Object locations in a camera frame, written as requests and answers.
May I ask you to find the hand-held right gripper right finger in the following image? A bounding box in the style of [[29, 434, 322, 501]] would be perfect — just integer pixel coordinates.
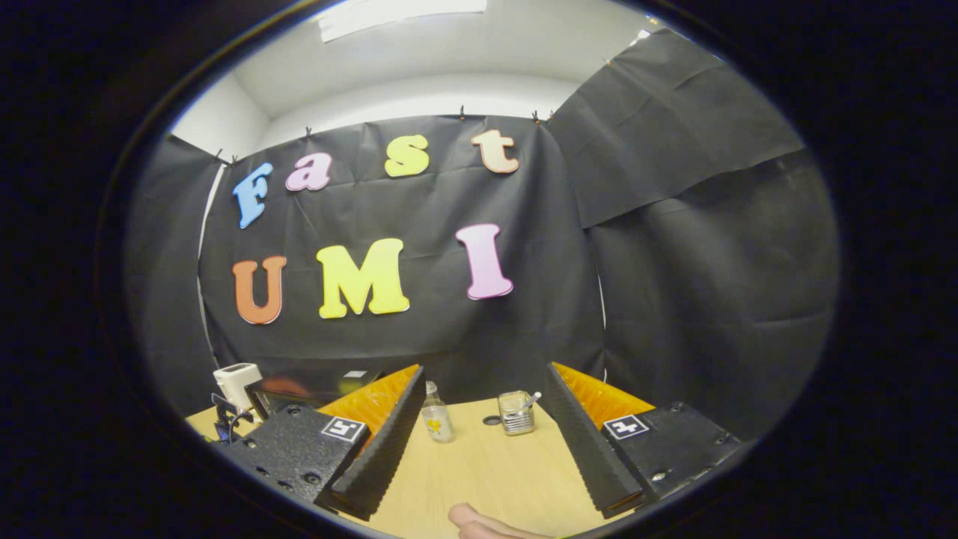
[[543, 362, 745, 520]]

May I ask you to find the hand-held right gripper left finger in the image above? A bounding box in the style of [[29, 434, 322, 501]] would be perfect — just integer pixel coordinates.
[[212, 365, 427, 522]]

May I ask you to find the black electric oven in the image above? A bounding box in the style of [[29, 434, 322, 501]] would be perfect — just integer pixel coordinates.
[[245, 368, 379, 421]]

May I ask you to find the white toaster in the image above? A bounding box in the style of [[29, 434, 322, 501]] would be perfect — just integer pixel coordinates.
[[213, 362, 263, 413]]

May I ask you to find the clear glass bottle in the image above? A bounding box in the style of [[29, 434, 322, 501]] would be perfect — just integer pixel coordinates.
[[420, 380, 455, 443]]

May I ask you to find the glass jar with spoon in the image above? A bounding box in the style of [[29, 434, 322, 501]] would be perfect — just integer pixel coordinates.
[[498, 389, 543, 436]]

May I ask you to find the black backdrop cloth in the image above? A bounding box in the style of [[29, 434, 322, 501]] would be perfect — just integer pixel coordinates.
[[123, 28, 840, 442]]

